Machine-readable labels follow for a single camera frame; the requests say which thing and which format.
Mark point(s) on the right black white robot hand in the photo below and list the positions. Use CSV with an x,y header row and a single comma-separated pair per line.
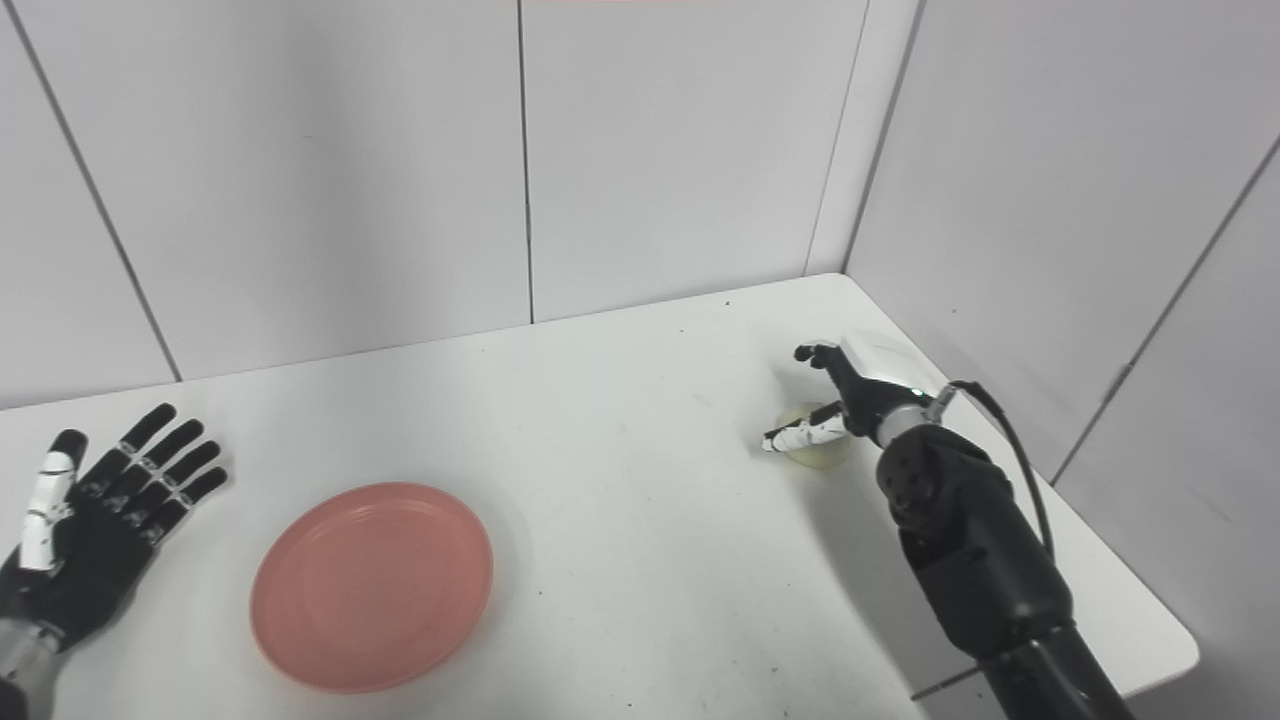
x,y
880,385

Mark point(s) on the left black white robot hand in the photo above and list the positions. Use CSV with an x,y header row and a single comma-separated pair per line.
x,y
95,555

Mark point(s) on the white steamed bun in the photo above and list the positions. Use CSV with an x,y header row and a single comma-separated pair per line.
x,y
825,455

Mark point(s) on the pink round plate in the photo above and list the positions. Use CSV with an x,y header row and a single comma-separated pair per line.
x,y
370,590

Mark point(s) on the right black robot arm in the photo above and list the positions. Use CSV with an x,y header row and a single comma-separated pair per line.
x,y
985,560

